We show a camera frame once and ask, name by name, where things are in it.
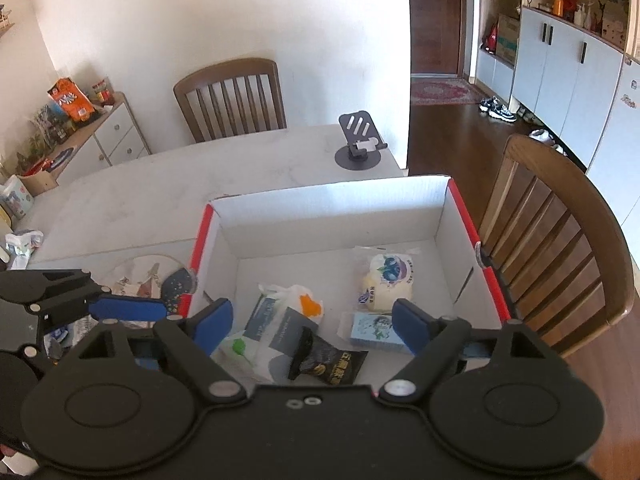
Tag orange snack bag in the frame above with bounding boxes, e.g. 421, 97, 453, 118
47, 77, 96, 123

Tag light blue cartoon packet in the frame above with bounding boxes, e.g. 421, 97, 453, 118
337, 311, 408, 353

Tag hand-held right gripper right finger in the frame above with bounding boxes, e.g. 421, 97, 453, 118
377, 298, 566, 404

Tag printed cardboard box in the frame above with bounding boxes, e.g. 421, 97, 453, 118
495, 12, 521, 66

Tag red patterned rug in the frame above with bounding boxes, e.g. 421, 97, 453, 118
411, 78, 483, 107

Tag pair of dark sneakers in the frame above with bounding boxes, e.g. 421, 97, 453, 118
480, 96, 518, 122

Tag red bag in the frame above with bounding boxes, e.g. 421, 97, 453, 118
482, 22, 501, 56

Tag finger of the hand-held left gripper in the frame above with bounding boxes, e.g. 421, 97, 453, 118
15, 342, 66, 363
0, 270, 166, 323

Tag bread packet with blue print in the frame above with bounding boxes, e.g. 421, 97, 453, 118
352, 246, 421, 311

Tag black snack packet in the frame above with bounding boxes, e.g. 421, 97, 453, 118
287, 326, 369, 387

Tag white cartoon print container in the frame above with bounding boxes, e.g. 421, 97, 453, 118
0, 175, 36, 221

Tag small wooden box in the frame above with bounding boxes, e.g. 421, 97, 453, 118
17, 165, 58, 196

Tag black phone stand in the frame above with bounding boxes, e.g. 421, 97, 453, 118
334, 111, 388, 170

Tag white wood cabinet wall unit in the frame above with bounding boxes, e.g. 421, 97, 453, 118
472, 0, 640, 241

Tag red lid jars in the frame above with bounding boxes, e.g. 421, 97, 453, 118
92, 77, 116, 106

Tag red cardboard box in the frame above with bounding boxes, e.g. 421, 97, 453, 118
177, 175, 513, 386

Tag white wooden sideboard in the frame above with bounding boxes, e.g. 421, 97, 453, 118
0, 91, 152, 196

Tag opened white tissue pack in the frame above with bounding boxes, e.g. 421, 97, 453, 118
5, 230, 45, 256

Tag white marble desktop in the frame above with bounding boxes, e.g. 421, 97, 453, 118
0, 122, 408, 361

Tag brown wooden chair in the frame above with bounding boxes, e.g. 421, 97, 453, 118
173, 57, 288, 144
470, 133, 636, 361

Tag brown wooden door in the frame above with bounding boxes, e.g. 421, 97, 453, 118
407, 0, 473, 78

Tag blue white packet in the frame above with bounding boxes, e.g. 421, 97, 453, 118
44, 317, 101, 361

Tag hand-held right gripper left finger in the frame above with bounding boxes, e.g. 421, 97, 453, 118
75, 298, 249, 403

